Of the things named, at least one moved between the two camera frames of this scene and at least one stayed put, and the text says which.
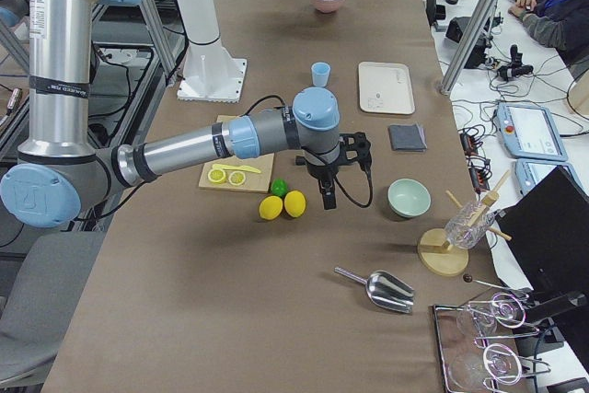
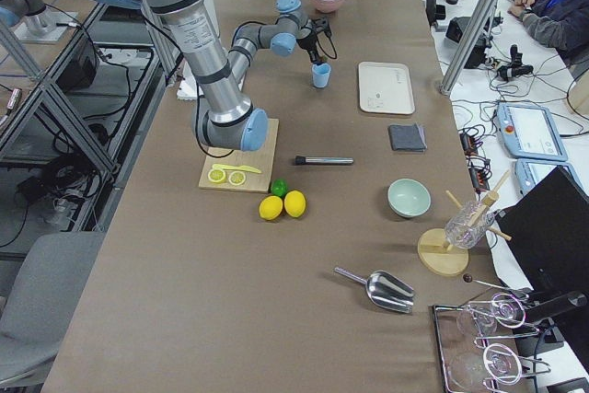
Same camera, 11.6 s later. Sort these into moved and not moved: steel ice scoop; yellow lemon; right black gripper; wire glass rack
Moved: right black gripper
Not moved: steel ice scoop; wire glass rack; yellow lemon
